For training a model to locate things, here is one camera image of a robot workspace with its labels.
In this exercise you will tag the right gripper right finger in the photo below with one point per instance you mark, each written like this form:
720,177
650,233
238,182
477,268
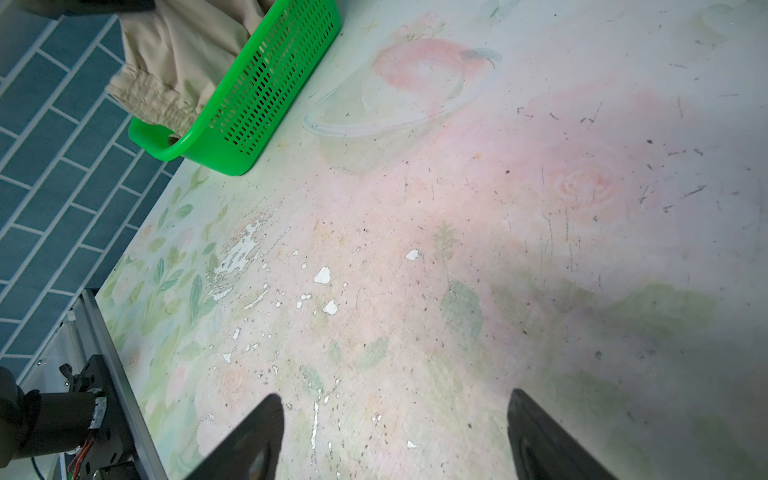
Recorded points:
542,448

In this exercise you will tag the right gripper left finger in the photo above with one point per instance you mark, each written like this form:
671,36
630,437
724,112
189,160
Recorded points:
251,450

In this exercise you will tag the green plastic basket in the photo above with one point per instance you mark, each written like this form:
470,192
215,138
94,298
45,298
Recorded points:
249,102

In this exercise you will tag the beige shorts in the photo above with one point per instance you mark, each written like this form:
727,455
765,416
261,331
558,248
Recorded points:
176,55

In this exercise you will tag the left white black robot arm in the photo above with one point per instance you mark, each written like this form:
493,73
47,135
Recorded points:
37,424

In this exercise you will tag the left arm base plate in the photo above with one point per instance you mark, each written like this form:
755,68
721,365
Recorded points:
106,449

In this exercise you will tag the aluminium front rail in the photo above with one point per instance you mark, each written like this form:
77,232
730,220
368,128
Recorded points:
82,335

